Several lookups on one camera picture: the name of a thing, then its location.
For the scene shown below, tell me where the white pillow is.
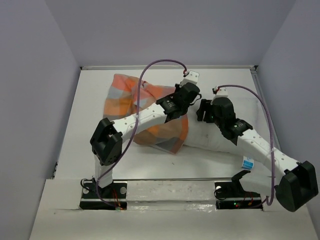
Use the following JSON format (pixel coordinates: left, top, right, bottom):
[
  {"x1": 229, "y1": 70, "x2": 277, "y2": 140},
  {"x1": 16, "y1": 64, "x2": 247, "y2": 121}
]
[{"x1": 184, "y1": 97, "x2": 270, "y2": 156}]

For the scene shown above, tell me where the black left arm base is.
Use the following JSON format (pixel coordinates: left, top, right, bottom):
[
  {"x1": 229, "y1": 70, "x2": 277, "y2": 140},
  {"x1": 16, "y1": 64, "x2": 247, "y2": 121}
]
[{"x1": 79, "y1": 178, "x2": 128, "y2": 211}]

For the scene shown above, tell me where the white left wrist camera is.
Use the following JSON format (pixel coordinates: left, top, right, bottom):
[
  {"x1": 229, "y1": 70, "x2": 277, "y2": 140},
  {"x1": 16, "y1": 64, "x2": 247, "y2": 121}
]
[{"x1": 180, "y1": 70, "x2": 200, "y2": 87}]

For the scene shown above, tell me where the multicolour checked pillowcase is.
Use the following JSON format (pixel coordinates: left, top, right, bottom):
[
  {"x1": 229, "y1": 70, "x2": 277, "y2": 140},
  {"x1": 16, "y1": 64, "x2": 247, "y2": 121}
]
[{"x1": 103, "y1": 74, "x2": 189, "y2": 154}]

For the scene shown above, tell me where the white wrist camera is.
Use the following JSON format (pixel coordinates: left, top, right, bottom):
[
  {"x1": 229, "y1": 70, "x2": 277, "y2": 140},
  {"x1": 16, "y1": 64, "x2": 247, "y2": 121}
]
[
  {"x1": 180, "y1": 70, "x2": 200, "y2": 87},
  {"x1": 212, "y1": 86, "x2": 229, "y2": 99}
]

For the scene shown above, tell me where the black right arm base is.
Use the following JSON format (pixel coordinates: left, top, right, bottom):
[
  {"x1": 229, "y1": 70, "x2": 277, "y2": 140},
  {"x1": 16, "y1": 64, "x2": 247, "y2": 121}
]
[{"x1": 213, "y1": 170, "x2": 264, "y2": 210}]

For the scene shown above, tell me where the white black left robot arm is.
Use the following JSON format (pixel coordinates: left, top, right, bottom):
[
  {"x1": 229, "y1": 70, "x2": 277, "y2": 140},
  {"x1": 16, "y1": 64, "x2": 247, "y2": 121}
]
[{"x1": 90, "y1": 82, "x2": 200, "y2": 198}]

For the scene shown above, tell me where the blue white pillow label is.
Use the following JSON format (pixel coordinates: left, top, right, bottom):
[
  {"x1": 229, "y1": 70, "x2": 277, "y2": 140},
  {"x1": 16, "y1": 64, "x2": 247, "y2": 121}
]
[{"x1": 241, "y1": 156, "x2": 255, "y2": 170}]

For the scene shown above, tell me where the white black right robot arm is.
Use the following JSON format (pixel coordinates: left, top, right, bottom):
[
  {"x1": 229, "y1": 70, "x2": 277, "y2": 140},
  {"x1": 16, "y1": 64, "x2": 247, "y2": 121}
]
[{"x1": 196, "y1": 97, "x2": 319, "y2": 212}]

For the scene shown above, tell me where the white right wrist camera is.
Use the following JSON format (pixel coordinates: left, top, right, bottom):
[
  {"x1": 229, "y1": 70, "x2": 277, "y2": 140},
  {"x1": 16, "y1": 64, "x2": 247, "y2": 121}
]
[{"x1": 212, "y1": 86, "x2": 229, "y2": 99}]

